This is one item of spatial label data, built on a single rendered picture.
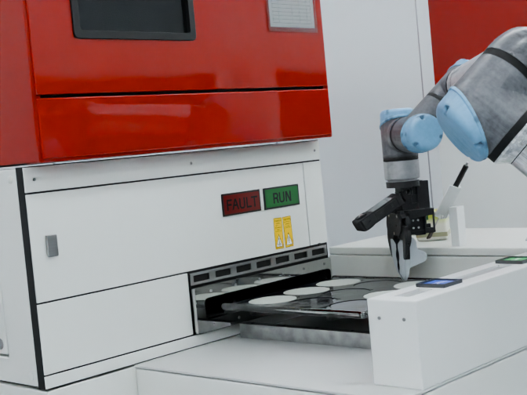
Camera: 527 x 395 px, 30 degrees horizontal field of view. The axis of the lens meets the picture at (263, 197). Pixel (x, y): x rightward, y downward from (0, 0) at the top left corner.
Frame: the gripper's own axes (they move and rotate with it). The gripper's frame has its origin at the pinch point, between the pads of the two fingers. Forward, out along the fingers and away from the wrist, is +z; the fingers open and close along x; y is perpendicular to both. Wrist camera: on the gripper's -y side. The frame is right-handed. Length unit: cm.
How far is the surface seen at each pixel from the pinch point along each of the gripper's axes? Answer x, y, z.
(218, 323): 6.0, -39.5, 5.8
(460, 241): -2.7, 13.2, -5.8
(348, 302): -14.6, -18.2, 1.7
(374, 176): 265, 109, -9
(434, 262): 0.9, 8.3, -1.5
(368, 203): 261, 103, 3
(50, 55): -16, -70, -49
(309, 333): -9.6, -25.0, 7.5
